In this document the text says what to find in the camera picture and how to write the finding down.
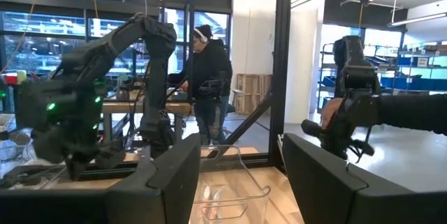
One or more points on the person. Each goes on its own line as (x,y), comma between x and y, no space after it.
(209,77)
(412,112)

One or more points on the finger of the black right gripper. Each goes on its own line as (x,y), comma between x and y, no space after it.
(76,170)
(110,159)

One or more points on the wooden pallet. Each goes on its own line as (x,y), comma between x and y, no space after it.
(253,93)

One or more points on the white headphones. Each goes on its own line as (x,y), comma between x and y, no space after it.
(202,35)

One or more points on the white pillar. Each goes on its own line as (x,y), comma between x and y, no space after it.
(304,60)

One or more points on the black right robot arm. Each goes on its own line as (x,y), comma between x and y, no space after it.
(157,60)

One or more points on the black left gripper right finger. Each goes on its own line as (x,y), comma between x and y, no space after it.
(366,206)

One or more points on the person's hand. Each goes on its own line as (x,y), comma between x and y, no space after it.
(330,112)

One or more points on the clear plastic bin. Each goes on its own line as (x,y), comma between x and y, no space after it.
(21,154)
(237,168)

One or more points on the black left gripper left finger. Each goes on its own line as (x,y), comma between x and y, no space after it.
(87,206)

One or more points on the wooden workbench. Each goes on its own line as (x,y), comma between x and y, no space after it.
(122,107)

